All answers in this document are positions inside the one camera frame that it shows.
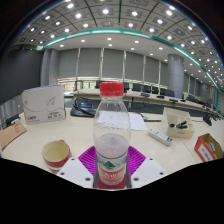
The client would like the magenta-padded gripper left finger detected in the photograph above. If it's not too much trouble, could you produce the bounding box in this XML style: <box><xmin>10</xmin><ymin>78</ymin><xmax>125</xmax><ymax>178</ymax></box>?
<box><xmin>57</xmin><ymin>145</ymin><xmax>99</xmax><ymax>189</ymax></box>

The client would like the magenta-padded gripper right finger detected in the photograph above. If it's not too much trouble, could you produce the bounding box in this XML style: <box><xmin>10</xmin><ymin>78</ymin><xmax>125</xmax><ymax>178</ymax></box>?
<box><xmin>126</xmin><ymin>146</ymin><xmax>168</xmax><ymax>189</ymax></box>

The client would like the clear red-capped water bottle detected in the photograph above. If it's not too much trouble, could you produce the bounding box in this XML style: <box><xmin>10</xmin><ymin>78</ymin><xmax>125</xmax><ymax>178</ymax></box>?
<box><xmin>92</xmin><ymin>81</ymin><xmax>132</xmax><ymax>185</ymax></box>

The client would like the red and cream patterned mug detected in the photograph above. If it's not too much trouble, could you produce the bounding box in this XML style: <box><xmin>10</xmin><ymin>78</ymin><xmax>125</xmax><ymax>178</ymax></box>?
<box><xmin>41</xmin><ymin>139</ymin><xmax>73</xmax><ymax>174</ymax></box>

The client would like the white power strip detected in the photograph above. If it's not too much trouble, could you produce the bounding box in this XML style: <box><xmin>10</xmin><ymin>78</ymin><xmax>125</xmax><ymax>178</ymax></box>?
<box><xmin>147</xmin><ymin>128</ymin><xmax>174</xmax><ymax>147</ymax></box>

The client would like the white printed paper sheet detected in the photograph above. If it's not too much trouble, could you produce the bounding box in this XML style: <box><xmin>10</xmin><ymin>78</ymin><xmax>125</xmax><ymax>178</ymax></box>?
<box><xmin>96</xmin><ymin>110</ymin><xmax>148</xmax><ymax>132</ymax></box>

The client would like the black clip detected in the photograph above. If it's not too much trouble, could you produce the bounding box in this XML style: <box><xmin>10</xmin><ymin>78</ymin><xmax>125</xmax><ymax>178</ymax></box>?
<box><xmin>169</xmin><ymin>120</ymin><xmax>188</xmax><ymax>130</ymax></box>

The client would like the white open organizer box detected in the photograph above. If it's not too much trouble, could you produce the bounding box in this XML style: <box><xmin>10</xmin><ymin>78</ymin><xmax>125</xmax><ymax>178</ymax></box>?
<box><xmin>161</xmin><ymin>107</ymin><xmax>196</xmax><ymax>140</ymax></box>

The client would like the long curved conference desk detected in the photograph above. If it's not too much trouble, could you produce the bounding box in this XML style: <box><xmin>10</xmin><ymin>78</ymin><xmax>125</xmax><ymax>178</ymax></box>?
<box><xmin>71</xmin><ymin>88</ymin><xmax>223</xmax><ymax>118</ymax></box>

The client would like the open brown red-labelled cardboard box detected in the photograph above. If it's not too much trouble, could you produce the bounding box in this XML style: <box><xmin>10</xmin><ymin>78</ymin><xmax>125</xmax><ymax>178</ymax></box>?
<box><xmin>194</xmin><ymin>133</ymin><xmax>224</xmax><ymax>163</ymax></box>

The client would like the white printed cardboard carton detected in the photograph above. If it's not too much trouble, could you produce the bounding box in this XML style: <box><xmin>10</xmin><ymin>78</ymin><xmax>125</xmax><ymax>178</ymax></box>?
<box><xmin>21</xmin><ymin>84</ymin><xmax>67</xmax><ymax>125</ymax></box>

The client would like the row of black office chairs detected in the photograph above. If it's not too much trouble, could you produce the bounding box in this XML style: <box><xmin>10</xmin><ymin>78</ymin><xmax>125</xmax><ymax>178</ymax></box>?
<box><xmin>94</xmin><ymin>79</ymin><xmax>201</xmax><ymax>102</ymax></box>

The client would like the grey green eraser block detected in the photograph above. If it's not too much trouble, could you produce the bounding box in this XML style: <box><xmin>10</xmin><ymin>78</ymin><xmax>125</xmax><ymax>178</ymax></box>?
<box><xmin>208</xmin><ymin>142</ymin><xmax>217</xmax><ymax>154</ymax></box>

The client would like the brown cardboard sheet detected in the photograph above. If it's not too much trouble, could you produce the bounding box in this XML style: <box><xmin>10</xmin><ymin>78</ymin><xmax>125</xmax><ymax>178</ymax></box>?
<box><xmin>0</xmin><ymin>119</ymin><xmax>28</xmax><ymax>151</ymax></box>

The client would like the black desk microphone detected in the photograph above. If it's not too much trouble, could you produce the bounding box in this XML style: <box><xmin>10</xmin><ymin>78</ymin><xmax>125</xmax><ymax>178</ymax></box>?
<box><xmin>202</xmin><ymin>114</ymin><xmax>213</xmax><ymax>127</ymax></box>

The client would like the black flat device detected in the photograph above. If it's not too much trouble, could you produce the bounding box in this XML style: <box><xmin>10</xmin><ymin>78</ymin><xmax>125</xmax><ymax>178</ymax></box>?
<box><xmin>4</xmin><ymin>113</ymin><xmax>22</xmax><ymax>128</ymax></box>

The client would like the group of ceiling lights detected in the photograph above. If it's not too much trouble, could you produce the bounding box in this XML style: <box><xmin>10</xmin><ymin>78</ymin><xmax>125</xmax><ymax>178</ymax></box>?
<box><xmin>19</xmin><ymin>0</ymin><xmax>224</xmax><ymax>79</ymax></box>

